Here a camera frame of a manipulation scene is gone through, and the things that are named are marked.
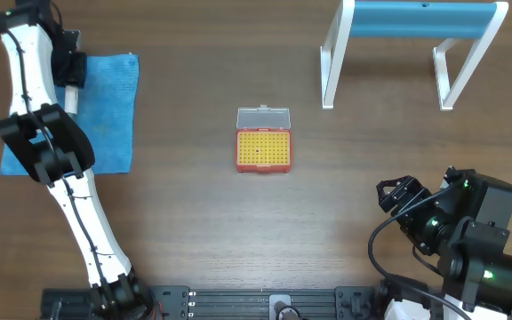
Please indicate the mounting rail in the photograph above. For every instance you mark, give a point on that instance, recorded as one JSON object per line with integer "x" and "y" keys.
{"x": 238, "y": 304}

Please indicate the white and blue stand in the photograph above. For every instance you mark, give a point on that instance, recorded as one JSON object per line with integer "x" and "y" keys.
{"x": 416, "y": 18}

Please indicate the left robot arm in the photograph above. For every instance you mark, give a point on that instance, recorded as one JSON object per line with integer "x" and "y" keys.
{"x": 82, "y": 213}

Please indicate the blue cloth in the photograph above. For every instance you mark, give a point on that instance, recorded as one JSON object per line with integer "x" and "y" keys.
{"x": 109, "y": 111}

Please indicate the red and yellow tip box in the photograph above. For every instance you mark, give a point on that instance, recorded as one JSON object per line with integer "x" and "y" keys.
{"x": 263, "y": 146}

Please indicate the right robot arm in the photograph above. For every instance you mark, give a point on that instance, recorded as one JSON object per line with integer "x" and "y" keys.
{"x": 482, "y": 249}

